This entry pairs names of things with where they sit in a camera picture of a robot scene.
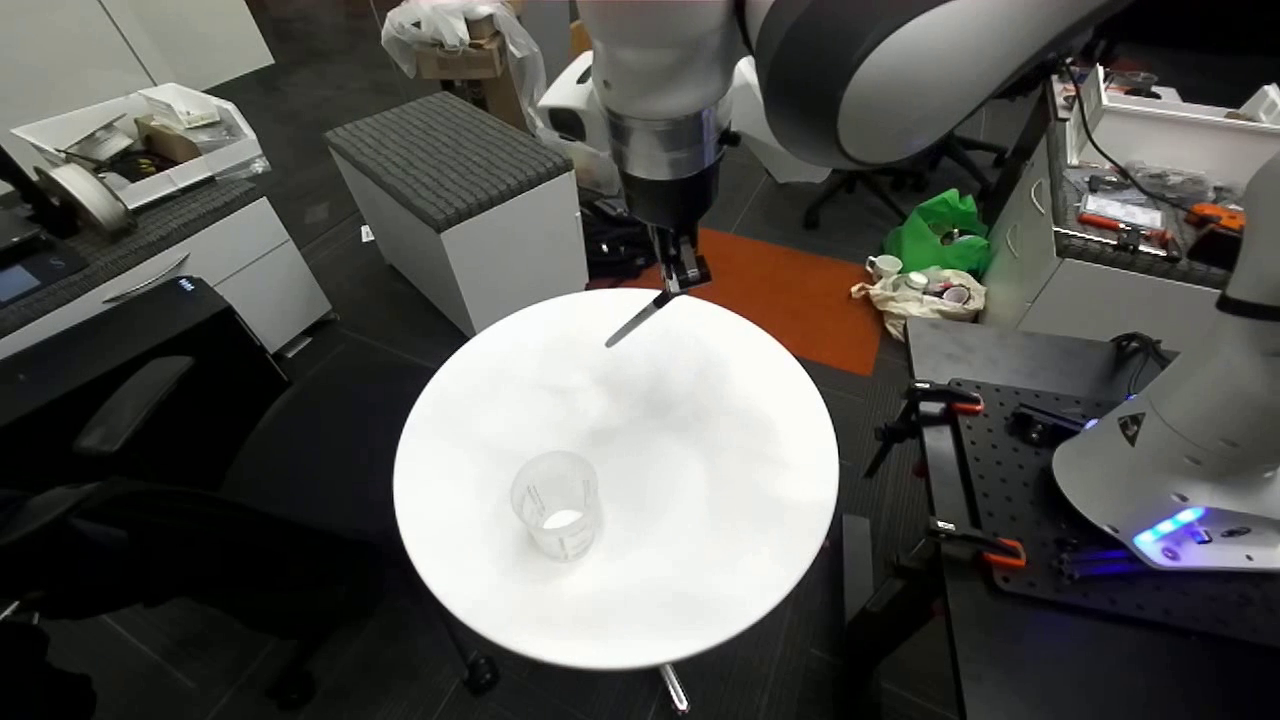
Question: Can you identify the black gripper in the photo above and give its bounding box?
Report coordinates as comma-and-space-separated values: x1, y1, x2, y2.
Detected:
625, 168, 727, 302

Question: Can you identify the clear plastic cup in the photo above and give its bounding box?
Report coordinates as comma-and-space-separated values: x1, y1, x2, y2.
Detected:
503, 449, 604, 566

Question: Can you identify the white cabinet with grey cushion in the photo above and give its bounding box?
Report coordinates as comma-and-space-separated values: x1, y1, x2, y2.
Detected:
318, 90, 592, 336

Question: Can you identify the white plastic bag with items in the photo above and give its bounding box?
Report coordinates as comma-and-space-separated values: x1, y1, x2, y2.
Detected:
859, 257, 990, 346

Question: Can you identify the green plastic bag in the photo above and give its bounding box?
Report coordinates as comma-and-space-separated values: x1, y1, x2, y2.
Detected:
884, 183, 995, 281

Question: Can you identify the clear plastic bag with cardboard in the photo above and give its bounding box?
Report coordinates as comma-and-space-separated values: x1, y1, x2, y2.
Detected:
377, 0, 556, 134

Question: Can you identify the white table foot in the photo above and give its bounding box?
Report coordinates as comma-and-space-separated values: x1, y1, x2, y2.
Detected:
652, 659, 697, 717

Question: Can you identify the white shelf with tools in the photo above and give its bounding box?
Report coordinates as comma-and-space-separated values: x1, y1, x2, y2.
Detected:
983, 58, 1280, 352

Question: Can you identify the white desk cabinet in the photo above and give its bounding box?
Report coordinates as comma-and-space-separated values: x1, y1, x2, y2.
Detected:
0, 171, 336, 371

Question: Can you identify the white tray with clutter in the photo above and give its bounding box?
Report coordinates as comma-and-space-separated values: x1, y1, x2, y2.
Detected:
5, 80, 273, 215

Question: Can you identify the black office chair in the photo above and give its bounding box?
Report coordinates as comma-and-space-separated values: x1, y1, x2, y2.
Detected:
0, 276, 503, 717

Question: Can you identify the grey tape roll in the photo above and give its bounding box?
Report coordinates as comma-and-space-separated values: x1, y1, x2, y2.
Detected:
34, 162, 136, 240

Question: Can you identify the white wrist mount piece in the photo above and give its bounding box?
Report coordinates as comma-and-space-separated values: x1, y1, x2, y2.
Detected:
535, 49, 618, 158

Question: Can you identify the black clamp with orange handle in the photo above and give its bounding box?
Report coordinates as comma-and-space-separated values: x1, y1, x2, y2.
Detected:
859, 379, 990, 481
917, 517, 1033, 575

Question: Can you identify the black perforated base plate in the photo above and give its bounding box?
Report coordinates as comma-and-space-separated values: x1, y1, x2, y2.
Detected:
930, 378, 1280, 644

